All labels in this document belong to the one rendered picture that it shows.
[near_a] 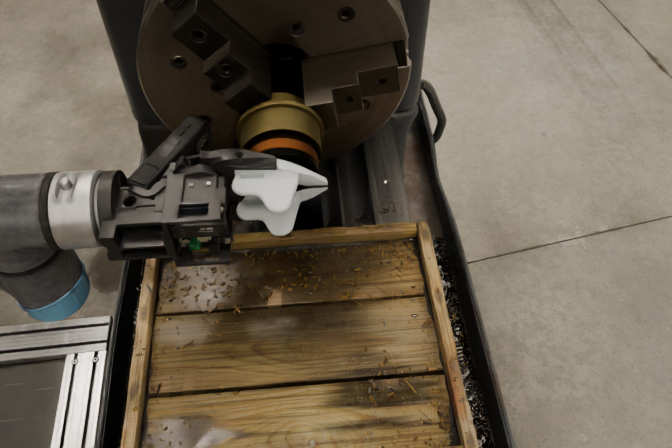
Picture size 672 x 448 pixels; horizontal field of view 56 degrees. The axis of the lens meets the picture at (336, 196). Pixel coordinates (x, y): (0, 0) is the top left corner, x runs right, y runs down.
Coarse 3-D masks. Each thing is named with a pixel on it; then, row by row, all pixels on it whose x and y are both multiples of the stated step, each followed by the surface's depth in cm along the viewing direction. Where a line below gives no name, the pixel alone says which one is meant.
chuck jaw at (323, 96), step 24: (360, 48) 71; (384, 48) 70; (312, 72) 69; (336, 72) 68; (360, 72) 68; (384, 72) 68; (312, 96) 67; (336, 96) 68; (360, 96) 68; (336, 120) 68
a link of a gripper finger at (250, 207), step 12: (300, 192) 63; (312, 192) 63; (240, 204) 63; (252, 204) 63; (240, 216) 62; (252, 216) 62; (264, 216) 62; (276, 216) 62; (288, 216) 62; (276, 228) 61; (288, 228) 61
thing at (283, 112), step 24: (288, 96) 66; (240, 120) 65; (264, 120) 63; (288, 120) 62; (312, 120) 65; (240, 144) 67; (264, 144) 61; (288, 144) 61; (312, 144) 64; (312, 168) 63
